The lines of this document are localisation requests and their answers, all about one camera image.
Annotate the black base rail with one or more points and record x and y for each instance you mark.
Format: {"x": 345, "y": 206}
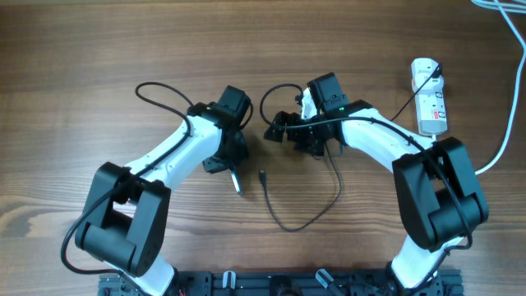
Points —
{"x": 357, "y": 282}

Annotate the Galaxy smartphone teal screen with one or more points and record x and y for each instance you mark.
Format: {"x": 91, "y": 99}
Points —
{"x": 236, "y": 183}

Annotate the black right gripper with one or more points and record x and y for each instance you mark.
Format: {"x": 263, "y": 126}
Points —
{"x": 301, "y": 145}

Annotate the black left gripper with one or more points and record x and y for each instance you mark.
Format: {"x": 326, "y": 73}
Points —
{"x": 211, "y": 164}

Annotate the white power strip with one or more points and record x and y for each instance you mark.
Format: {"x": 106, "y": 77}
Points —
{"x": 427, "y": 85}

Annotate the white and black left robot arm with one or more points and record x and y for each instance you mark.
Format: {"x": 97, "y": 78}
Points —
{"x": 125, "y": 215}

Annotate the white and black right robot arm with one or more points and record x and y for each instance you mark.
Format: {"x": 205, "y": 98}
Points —
{"x": 439, "y": 196}

